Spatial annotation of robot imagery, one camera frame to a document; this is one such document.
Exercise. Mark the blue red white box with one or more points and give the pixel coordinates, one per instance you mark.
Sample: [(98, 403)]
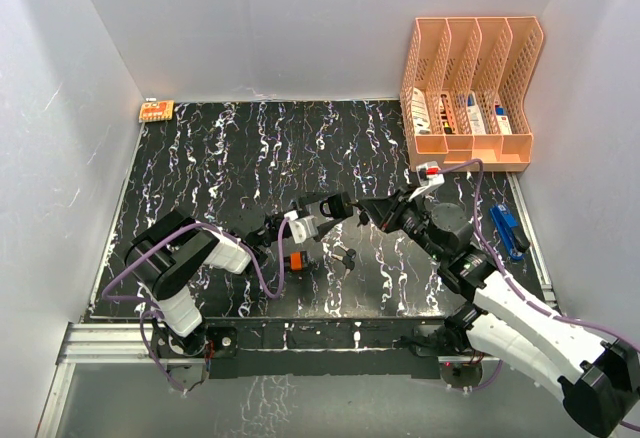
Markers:
[(502, 119)]

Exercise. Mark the small orange card box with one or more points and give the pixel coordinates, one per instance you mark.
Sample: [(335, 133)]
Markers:
[(156, 111)]

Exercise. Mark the orange black padlock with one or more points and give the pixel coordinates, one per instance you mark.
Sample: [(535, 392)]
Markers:
[(298, 261)]

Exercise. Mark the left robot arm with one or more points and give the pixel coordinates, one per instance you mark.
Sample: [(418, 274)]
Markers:
[(165, 257)]

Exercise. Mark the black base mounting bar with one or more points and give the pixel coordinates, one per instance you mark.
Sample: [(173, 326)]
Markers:
[(317, 347)]

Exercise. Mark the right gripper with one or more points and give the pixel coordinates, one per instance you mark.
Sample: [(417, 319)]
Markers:
[(388, 212)]

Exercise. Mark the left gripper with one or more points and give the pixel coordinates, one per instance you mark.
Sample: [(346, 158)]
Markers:
[(307, 199)]

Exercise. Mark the white blue tube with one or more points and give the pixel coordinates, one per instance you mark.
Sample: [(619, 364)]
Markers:
[(472, 120)]

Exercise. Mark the white box in organizer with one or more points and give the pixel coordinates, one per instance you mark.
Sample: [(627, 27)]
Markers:
[(419, 112)]

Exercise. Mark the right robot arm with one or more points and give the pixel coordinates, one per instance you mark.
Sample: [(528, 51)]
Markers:
[(596, 380)]

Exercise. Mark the blue black stapler tool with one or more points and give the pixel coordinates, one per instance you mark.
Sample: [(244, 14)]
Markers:
[(510, 231)]

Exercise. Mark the orange plastic file organizer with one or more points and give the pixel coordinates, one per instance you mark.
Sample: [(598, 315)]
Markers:
[(463, 90)]

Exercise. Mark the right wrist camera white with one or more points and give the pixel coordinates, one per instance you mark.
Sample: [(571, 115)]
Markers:
[(430, 179)]

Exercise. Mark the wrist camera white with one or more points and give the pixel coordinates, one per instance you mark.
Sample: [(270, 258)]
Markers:
[(430, 179), (301, 228)]

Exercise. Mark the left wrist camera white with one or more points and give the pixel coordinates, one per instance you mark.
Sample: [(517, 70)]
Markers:
[(301, 228)]

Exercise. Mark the black head key set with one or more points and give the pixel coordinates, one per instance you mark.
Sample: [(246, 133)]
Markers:
[(363, 218)]

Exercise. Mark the dark markers in organizer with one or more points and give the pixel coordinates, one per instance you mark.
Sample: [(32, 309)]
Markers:
[(445, 115)]

